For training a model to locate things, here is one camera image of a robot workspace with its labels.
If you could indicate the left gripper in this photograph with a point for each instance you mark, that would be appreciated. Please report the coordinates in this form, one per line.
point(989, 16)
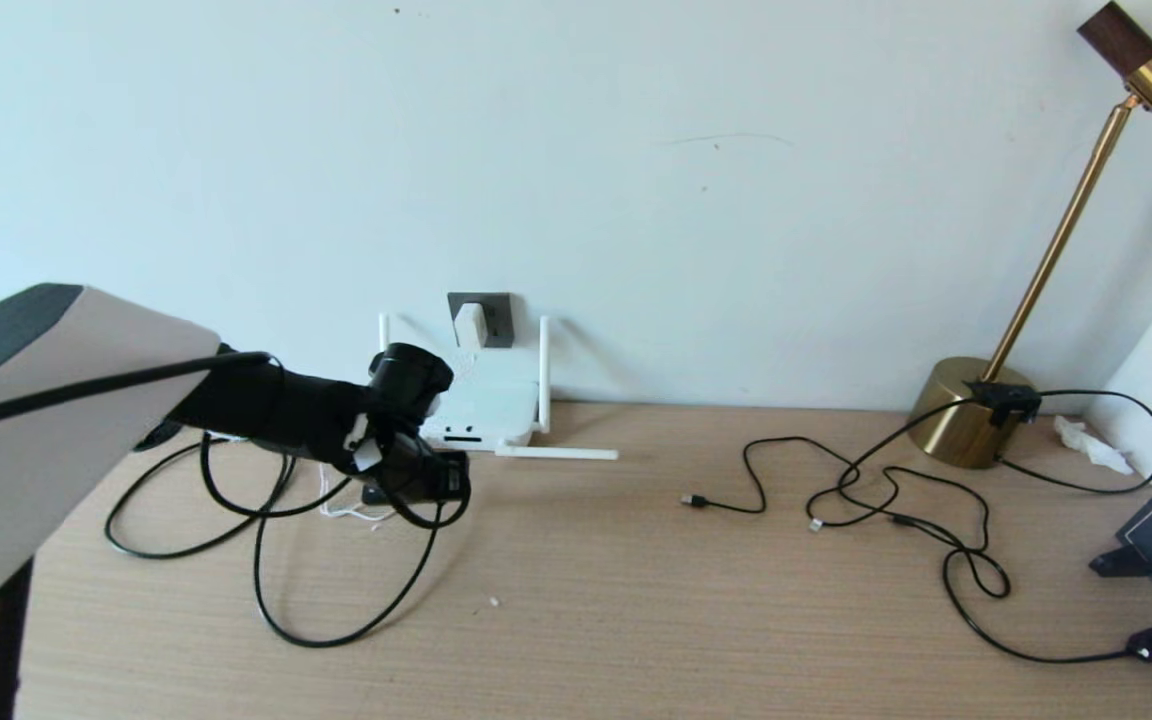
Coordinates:
point(428, 476)

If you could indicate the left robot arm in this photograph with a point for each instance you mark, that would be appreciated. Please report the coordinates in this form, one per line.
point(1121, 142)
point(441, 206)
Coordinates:
point(36, 450)

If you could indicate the white router with antennas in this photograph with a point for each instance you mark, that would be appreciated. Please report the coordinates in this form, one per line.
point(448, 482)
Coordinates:
point(486, 405)

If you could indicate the white power adapter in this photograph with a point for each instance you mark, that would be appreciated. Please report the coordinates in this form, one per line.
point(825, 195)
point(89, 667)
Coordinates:
point(469, 326)

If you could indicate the brass desk lamp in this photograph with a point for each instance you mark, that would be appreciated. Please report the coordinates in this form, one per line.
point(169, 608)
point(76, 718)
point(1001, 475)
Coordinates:
point(956, 420)

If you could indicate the black connector block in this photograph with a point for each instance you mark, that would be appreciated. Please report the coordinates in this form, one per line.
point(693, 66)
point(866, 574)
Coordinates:
point(1006, 400)

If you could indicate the crumpled white tissue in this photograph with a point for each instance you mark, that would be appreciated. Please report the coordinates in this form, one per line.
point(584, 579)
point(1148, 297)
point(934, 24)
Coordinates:
point(1091, 442)

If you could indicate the dark grey wall socket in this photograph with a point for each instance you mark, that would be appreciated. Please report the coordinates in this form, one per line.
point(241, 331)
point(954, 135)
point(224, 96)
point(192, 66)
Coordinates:
point(502, 320)

